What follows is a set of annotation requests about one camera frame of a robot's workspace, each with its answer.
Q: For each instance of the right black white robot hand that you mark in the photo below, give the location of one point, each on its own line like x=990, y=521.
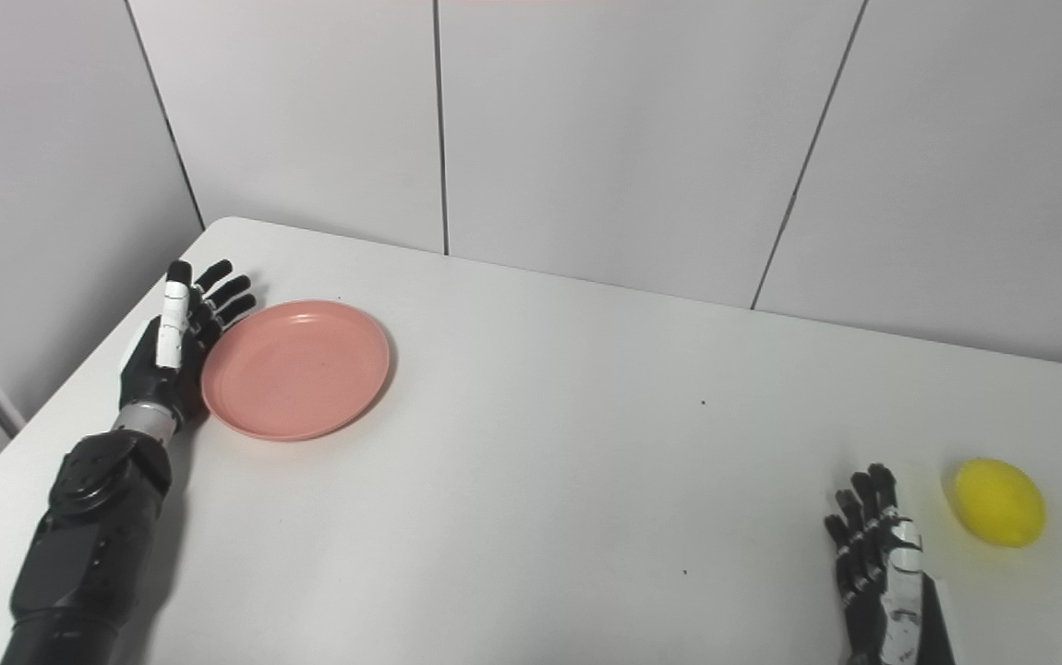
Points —
x=896, y=600

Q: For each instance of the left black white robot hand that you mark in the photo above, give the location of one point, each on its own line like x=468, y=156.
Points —
x=166, y=351

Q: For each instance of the pink round plate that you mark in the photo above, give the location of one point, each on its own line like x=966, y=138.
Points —
x=295, y=369

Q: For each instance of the yellow lemon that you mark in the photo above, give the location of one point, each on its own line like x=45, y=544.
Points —
x=999, y=503

